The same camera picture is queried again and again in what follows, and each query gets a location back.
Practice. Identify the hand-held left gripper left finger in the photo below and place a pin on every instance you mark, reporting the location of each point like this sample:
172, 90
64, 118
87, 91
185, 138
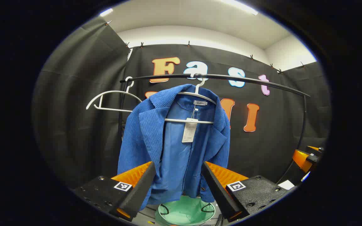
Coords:
141, 191

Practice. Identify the white clothes hanger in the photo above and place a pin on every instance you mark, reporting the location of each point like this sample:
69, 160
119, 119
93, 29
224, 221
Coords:
112, 92
187, 121

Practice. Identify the black backdrop cloth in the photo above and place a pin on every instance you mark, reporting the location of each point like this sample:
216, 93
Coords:
83, 110

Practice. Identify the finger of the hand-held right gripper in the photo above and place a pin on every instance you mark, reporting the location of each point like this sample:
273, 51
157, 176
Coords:
316, 149
300, 158

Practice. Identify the green laundry hamper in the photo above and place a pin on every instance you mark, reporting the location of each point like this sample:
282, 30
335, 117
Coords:
184, 213

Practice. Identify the ceiling light strip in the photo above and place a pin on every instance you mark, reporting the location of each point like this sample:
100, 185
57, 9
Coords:
106, 12

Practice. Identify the row of black cloth clips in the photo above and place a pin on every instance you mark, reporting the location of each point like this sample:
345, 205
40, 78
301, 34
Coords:
188, 43

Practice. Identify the black clothes rail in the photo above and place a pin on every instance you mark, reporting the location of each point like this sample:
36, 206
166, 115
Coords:
247, 79

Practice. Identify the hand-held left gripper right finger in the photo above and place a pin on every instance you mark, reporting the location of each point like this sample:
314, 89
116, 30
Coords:
215, 191

